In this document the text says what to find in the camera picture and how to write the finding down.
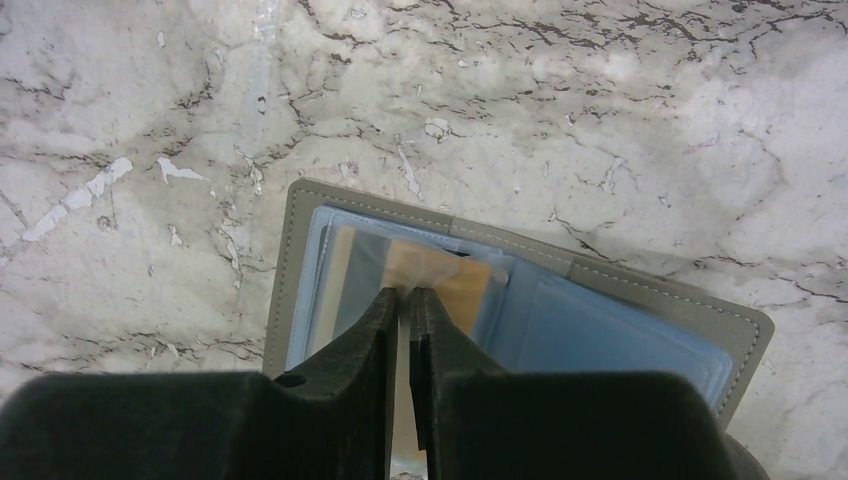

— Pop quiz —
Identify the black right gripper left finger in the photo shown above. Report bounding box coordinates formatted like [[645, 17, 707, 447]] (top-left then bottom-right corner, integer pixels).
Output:
[[1, 288, 399, 479]]

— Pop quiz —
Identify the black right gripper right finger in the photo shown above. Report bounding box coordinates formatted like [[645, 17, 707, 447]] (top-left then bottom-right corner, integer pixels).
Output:
[[409, 288, 737, 479]]

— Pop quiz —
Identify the grey card holder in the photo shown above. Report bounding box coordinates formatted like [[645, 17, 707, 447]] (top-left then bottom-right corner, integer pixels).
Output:
[[261, 177, 776, 480]]

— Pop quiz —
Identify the orange card from holder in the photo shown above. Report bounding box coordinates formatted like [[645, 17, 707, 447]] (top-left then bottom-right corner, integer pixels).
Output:
[[381, 240, 493, 335]]

